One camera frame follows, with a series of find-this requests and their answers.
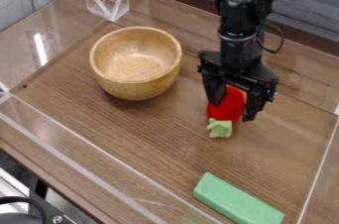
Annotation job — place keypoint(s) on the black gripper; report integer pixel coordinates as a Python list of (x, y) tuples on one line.
[(236, 66)]

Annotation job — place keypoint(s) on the red plush strawberry toy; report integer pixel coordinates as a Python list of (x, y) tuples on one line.
[(225, 114)]

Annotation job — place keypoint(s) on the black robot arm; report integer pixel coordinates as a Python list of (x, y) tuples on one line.
[(241, 18)]

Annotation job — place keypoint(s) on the wooden bowl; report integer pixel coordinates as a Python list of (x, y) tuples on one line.
[(135, 62)]

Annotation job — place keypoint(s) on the green rectangular block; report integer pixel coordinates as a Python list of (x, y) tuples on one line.
[(233, 203)]

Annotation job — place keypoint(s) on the black equipment under table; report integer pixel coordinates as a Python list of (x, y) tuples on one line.
[(37, 205)]

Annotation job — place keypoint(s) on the clear acrylic corner bracket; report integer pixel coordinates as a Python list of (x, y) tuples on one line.
[(108, 9)]

